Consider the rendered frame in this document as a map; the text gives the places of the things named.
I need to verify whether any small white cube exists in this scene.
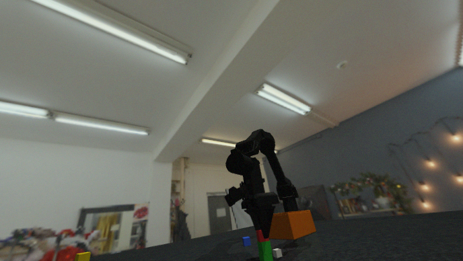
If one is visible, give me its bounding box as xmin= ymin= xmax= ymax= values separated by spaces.
xmin=273 ymin=248 xmax=282 ymax=258

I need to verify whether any small blue block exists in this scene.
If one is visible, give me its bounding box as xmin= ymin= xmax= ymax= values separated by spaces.
xmin=242 ymin=236 xmax=250 ymax=247

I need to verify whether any small yellow block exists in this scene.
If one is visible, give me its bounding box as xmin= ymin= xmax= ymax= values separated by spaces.
xmin=74 ymin=252 xmax=91 ymax=261

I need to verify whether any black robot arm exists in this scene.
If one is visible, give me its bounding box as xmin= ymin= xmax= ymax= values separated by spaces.
xmin=224 ymin=129 xmax=300 ymax=212

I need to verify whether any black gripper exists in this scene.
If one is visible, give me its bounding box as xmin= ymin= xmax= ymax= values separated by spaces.
xmin=241 ymin=176 xmax=279 ymax=239

